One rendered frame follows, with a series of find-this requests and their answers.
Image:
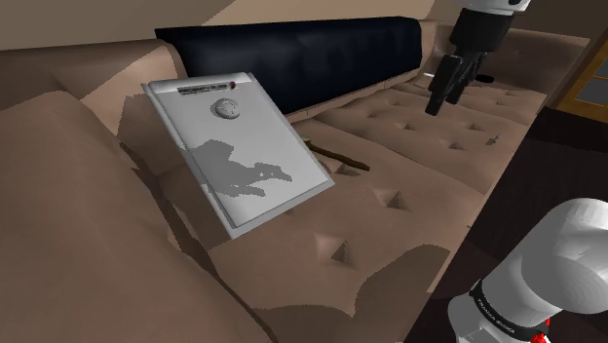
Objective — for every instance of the small white object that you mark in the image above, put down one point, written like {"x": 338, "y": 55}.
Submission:
{"x": 428, "y": 74}

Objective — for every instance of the brown tufted sofa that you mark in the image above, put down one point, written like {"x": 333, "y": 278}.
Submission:
{"x": 294, "y": 270}

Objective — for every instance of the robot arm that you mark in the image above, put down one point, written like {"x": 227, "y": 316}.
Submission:
{"x": 560, "y": 256}

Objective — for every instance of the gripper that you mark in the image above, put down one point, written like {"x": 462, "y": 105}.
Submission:
{"x": 479, "y": 31}

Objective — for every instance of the dark navy cushion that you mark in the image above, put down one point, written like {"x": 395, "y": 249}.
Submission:
{"x": 294, "y": 57}

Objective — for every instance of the small grey pen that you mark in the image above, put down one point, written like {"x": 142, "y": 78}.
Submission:
{"x": 494, "y": 139}

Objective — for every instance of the brown wooden stick tool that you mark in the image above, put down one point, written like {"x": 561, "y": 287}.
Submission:
{"x": 339, "y": 156}

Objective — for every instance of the wooden door with glass panes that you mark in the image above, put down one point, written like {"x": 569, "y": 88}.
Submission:
{"x": 586, "y": 90}

